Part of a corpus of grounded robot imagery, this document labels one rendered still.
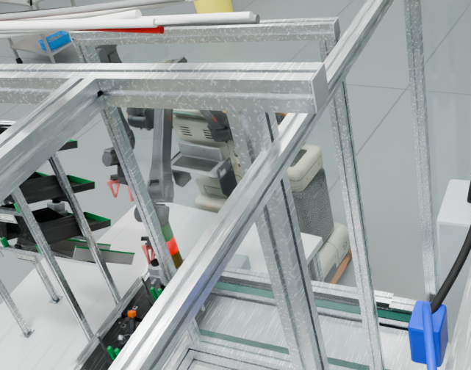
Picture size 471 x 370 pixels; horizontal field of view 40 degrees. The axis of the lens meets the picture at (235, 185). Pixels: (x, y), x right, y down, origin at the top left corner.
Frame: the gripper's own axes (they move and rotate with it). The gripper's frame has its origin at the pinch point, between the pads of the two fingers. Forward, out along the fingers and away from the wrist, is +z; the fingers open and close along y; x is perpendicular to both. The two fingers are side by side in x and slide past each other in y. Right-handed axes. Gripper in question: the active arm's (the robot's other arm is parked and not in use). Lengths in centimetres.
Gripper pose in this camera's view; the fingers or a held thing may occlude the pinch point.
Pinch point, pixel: (156, 265)
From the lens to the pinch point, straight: 214.0
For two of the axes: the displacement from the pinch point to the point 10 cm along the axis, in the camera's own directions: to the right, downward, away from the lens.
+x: 4.6, 0.3, 8.9
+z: -0.8, 10.0, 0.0
